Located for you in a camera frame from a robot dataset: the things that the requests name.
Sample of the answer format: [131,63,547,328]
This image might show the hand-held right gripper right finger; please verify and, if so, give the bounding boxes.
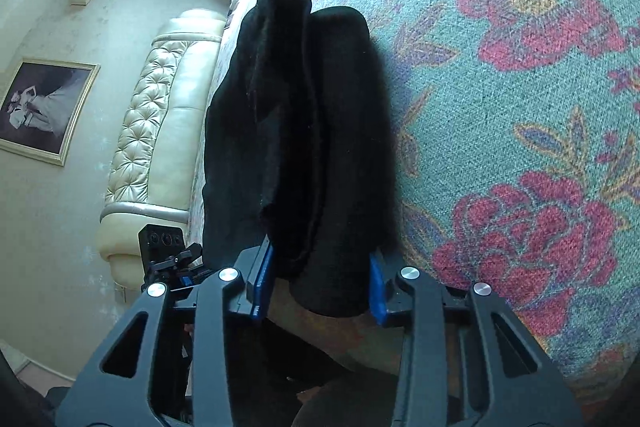
[369,251,584,427]

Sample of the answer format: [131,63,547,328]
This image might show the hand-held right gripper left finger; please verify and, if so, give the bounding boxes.
[55,239,275,427]

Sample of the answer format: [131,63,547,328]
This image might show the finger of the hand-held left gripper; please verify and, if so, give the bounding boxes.
[174,268,207,294]

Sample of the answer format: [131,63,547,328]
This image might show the black pants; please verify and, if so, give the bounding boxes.
[201,0,402,318]

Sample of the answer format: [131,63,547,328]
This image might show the person's dark clothing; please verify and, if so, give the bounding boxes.
[287,377,402,427]

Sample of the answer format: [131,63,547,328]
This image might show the cream tufted leather headboard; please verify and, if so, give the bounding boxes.
[96,8,229,304]

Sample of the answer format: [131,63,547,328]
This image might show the floral bedspread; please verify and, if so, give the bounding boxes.
[187,0,640,408]

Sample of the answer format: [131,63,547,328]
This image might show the gold framed wall picture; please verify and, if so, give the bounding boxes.
[0,58,101,168]

